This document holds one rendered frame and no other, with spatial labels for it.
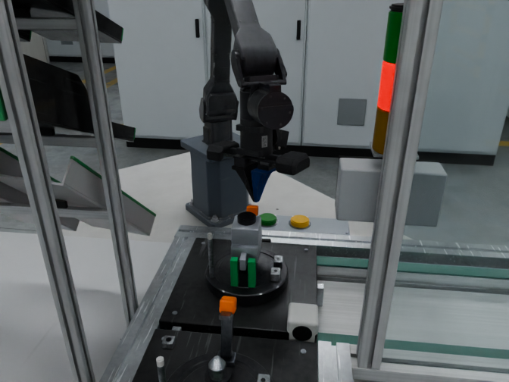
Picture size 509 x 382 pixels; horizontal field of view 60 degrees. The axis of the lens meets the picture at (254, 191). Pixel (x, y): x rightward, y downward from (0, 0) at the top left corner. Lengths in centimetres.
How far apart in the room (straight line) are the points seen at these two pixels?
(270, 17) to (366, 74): 88
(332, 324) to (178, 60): 328
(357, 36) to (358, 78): 32
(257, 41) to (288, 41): 292
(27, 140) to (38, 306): 53
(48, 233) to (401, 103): 41
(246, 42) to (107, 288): 57
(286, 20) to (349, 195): 317
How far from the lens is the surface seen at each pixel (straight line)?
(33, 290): 104
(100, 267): 106
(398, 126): 48
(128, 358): 70
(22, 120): 51
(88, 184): 70
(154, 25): 389
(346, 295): 85
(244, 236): 71
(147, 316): 76
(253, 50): 74
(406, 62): 47
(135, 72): 401
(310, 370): 64
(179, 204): 127
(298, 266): 82
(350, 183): 54
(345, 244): 91
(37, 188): 53
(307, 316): 69
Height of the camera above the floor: 144
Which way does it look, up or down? 26 degrees down
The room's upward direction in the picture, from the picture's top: straight up
